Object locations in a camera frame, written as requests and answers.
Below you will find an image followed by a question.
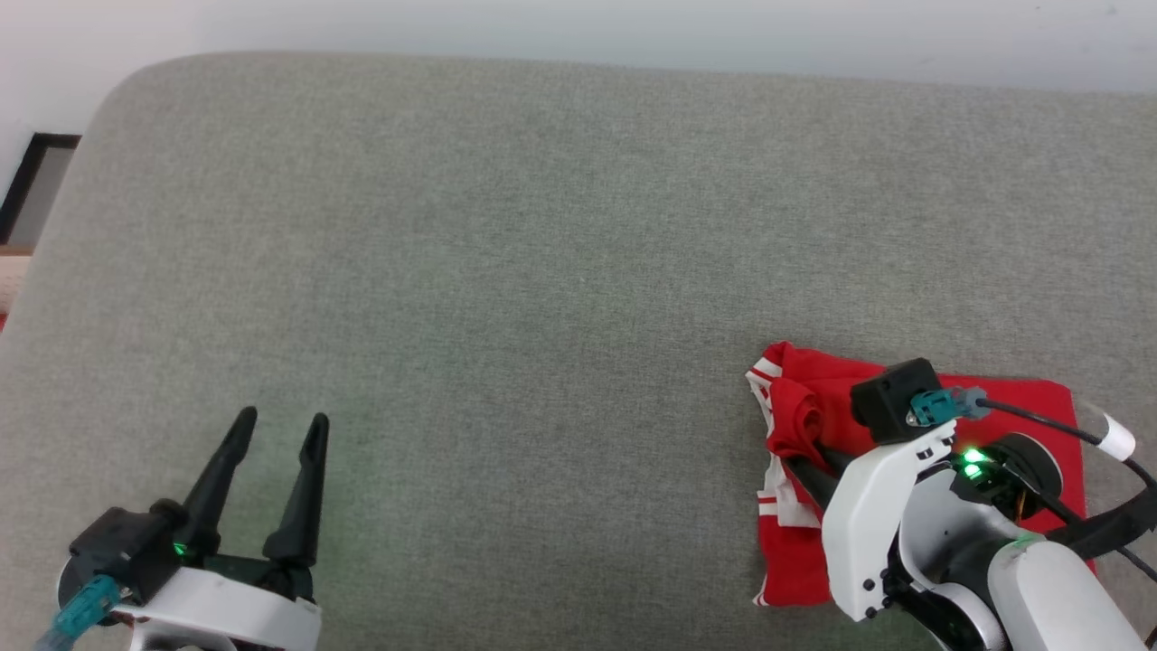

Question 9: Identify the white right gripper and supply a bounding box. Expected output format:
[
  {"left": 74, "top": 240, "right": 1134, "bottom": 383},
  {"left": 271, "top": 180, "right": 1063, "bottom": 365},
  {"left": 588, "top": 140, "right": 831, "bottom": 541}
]
[{"left": 785, "top": 419, "right": 1064, "bottom": 623}]

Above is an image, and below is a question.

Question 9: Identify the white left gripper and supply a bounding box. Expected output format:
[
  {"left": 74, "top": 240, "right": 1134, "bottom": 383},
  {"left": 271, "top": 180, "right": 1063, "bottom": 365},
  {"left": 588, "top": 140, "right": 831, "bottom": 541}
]
[{"left": 116, "top": 407, "right": 331, "bottom": 651}]

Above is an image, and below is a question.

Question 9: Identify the red and white shirt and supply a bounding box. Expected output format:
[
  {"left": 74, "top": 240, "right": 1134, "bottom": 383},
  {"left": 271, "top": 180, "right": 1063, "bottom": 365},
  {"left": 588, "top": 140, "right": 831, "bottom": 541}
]
[{"left": 746, "top": 341, "right": 1096, "bottom": 608}]

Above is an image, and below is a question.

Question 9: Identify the black framed grey panel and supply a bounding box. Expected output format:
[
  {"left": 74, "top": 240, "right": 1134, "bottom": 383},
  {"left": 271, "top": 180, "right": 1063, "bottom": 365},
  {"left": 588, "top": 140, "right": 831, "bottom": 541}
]
[{"left": 0, "top": 133, "right": 82, "bottom": 247}]

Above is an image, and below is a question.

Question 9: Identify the black right cable teal plug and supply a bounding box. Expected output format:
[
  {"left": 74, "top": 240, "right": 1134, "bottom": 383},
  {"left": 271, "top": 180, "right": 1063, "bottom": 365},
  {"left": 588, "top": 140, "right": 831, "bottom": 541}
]
[{"left": 908, "top": 386, "right": 1157, "bottom": 584}]

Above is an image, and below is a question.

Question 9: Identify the white cable tag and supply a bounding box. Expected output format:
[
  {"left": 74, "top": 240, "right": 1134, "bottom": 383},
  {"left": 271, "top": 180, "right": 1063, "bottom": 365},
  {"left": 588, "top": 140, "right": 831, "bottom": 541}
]
[{"left": 1096, "top": 414, "right": 1137, "bottom": 462}]

